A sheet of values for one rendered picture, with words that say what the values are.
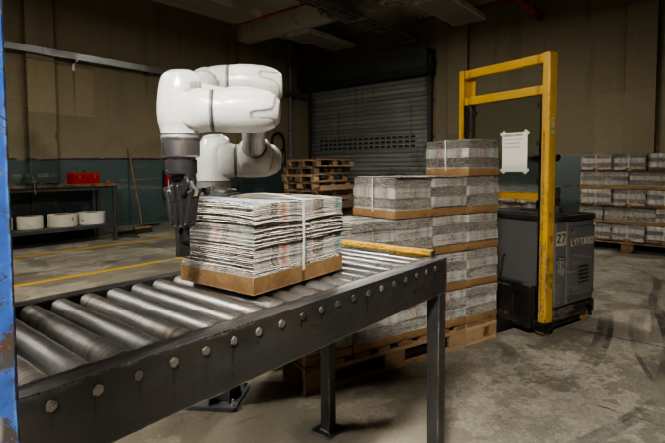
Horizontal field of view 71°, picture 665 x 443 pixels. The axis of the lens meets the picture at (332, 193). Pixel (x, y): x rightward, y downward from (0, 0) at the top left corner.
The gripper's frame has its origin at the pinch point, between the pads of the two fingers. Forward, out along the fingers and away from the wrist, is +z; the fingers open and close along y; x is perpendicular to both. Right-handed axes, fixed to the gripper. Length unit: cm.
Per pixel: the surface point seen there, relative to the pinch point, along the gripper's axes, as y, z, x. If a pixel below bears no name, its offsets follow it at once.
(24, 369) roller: -17.9, 13.4, 39.8
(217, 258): -1.5, 5.3, -8.9
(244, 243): -11.8, 0.4, -9.6
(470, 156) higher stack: 18, -25, -212
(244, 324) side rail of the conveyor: -28.2, 13.5, 4.2
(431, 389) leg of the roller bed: -26, 59, -81
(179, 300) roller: -1.3, 13.8, 2.0
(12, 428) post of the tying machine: -48, 7, 50
